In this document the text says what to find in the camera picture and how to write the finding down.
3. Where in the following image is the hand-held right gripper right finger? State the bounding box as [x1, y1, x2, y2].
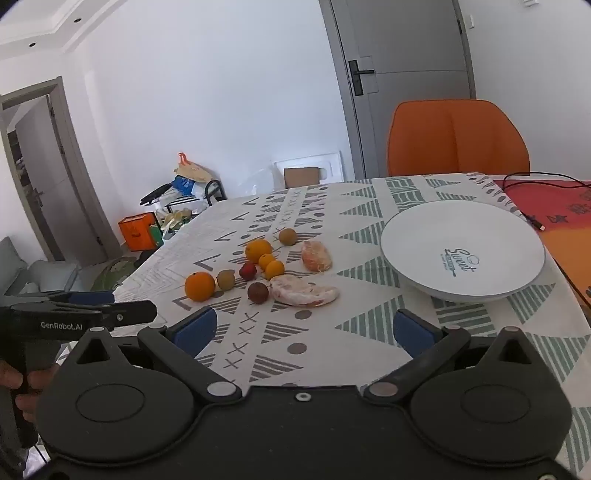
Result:
[362, 308, 546, 407]

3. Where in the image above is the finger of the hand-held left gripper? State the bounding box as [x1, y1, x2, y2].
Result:
[46, 290, 116, 306]
[99, 300, 158, 328]

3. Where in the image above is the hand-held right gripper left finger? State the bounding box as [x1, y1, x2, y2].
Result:
[65, 307, 243, 407]

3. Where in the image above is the white bowl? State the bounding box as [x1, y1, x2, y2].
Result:
[379, 199, 546, 303]

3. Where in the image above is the peeled pomelo piece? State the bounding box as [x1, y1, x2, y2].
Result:
[269, 274, 340, 308]

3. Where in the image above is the person's left hand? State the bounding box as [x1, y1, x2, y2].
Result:
[0, 359, 62, 423]

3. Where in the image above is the green floor bag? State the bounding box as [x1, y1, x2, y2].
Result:
[90, 257, 140, 291]

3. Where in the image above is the grey sofa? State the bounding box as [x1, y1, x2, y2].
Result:
[0, 237, 80, 298]

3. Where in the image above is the orange cardboard box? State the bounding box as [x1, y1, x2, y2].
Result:
[117, 213, 160, 251]

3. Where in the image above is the large orange with sticker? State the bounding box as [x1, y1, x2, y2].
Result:
[245, 239, 274, 263]

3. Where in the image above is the pale yellow bundle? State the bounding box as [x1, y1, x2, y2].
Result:
[159, 209, 193, 232]

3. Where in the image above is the grey interior door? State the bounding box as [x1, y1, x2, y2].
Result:
[0, 76, 110, 265]

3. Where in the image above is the patterned white tablecloth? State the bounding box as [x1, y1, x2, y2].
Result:
[113, 173, 591, 476]

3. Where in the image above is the black metal rack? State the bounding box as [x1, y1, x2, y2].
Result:
[203, 179, 228, 205]

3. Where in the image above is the brown paper bag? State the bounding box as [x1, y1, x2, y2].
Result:
[174, 152, 215, 184]

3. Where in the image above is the brown cardboard piece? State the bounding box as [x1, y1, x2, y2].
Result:
[283, 167, 320, 188]

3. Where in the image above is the red table mat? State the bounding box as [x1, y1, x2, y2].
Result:
[492, 178, 591, 306]

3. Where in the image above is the white framed cardboard panel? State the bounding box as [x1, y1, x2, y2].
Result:
[271, 150, 345, 190]

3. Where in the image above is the orange chair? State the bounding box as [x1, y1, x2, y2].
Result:
[387, 99, 531, 178]

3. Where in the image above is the black cable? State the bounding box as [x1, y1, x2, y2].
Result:
[502, 173, 591, 232]

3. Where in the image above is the black door handle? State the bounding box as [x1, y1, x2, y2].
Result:
[348, 60, 376, 96]

